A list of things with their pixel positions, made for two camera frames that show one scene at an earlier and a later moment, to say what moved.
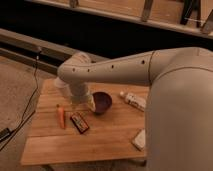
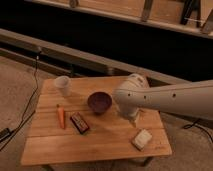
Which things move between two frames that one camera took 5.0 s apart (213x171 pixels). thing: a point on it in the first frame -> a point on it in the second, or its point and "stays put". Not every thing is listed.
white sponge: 139,140 stays put
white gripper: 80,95 -> 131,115
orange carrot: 61,116 stays put
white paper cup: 62,86 stays put
